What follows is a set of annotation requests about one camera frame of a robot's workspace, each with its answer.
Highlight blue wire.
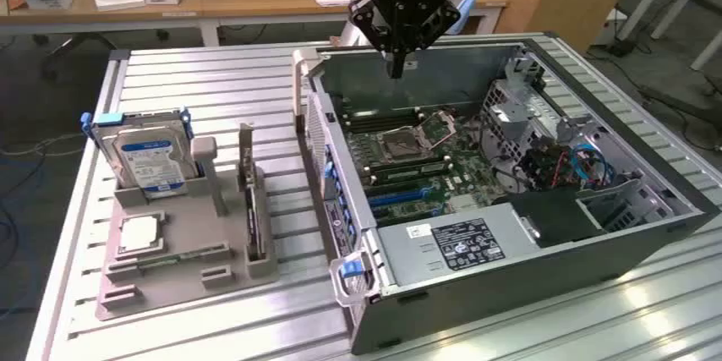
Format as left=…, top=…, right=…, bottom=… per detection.
left=573, top=145, right=617, bottom=188

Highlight green RAM stick bare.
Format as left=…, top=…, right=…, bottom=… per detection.
left=135, top=249, right=210, bottom=271

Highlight grey metal disk bay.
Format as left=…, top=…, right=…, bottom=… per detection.
left=574, top=178, right=676, bottom=233

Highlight hard disk with blue caddy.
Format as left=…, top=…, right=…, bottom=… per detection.
left=80, top=107, right=202, bottom=201

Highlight red wire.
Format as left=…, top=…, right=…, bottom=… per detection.
left=550, top=147, right=571, bottom=184

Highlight wooden desk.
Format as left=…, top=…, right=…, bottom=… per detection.
left=0, top=0, right=509, bottom=47

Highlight grey plastic parts rack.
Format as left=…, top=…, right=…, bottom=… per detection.
left=95, top=135, right=280, bottom=322

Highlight silver CPU chip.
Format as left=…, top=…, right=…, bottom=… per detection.
left=118, top=216, right=163, bottom=254

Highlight CPU socket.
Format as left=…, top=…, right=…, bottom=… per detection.
left=375, top=127, right=430, bottom=159

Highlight blue floor cable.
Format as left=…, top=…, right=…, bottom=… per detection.
left=0, top=157, right=47, bottom=320

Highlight green motherboard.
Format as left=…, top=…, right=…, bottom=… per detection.
left=333, top=98, right=509, bottom=227

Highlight black open PC case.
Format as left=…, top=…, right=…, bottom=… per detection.
left=290, top=37, right=722, bottom=356

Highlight dark RAM stick white clips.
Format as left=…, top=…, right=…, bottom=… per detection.
left=369, top=161, right=453, bottom=187

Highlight green graphics card black fan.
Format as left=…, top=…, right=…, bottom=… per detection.
left=236, top=123, right=271, bottom=261

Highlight grey power supply unit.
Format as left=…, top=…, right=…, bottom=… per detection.
left=375, top=202, right=543, bottom=288

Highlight black office chair base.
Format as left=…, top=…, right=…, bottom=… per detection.
left=34, top=30, right=171, bottom=79

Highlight metal socket cover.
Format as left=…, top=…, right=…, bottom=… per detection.
left=417, top=109, right=459, bottom=146

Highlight black floor cable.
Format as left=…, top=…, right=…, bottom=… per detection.
left=586, top=46, right=722, bottom=149

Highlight blue expansion slot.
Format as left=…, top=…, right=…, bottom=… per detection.
left=366, top=186, right=435, bottom=209

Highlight black plastic shroud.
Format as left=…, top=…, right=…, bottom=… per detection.
left=510, top=189, right=602, bottom=248

